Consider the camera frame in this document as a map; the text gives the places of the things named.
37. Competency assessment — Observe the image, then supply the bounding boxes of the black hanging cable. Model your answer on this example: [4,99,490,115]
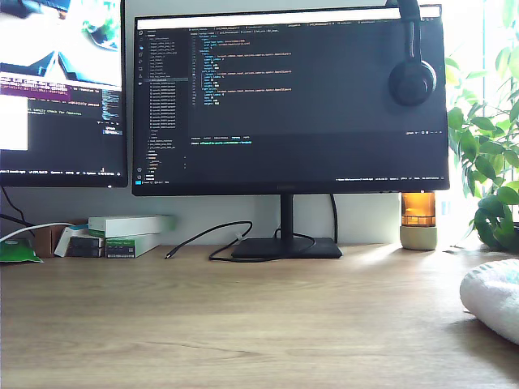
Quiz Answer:
[0,186,32,228]

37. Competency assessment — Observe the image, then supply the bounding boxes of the thin black coiled cable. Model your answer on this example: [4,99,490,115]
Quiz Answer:
[273,226,316,249]

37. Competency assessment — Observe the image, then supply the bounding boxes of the small white box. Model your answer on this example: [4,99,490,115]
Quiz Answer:
[53,224,91,258]

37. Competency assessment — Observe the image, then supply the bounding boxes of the black usb cable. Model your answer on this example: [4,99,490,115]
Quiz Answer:
[164,220,255,263]

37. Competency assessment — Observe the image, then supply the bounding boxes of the brown cardboard box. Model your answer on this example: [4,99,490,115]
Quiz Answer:
[32,224,68,259]

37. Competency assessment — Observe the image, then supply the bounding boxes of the smaller black computer monitor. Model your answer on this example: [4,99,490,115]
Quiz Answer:
[0,0,129,189]

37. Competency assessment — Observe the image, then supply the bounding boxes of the white box green label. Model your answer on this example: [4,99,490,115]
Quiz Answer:
[104,233,161,259]

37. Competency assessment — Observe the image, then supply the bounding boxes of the green packet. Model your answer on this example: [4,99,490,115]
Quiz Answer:
[0,237,45,263]

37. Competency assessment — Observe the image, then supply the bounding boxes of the long white cardboard box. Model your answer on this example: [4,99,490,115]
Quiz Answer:
[87,214,176,238]

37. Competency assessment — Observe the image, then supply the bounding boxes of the black monitor power cable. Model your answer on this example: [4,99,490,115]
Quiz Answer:
[329,193,341,245]

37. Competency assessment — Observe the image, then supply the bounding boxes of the pale green pink tea towel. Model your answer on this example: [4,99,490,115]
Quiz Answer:
[459,259,519,346]

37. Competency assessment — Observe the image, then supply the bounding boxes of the potted green leafy plant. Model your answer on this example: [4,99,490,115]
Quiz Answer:
[444,0,519,251]

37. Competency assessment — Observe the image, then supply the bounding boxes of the large black computer monitor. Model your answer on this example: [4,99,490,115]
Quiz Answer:
[131,4,451,261]

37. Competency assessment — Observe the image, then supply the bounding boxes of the white cable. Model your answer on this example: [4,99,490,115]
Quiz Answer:
[0,221,78,242]

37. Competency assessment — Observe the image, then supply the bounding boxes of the amber glass bottle pale base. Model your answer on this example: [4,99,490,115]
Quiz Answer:
[399,191,439,251]

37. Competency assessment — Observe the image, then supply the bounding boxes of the black headphones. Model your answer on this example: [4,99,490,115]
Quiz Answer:
[387,0,438,107]

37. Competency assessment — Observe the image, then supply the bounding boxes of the small dark box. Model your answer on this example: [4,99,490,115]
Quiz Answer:
[66,237,103,258]

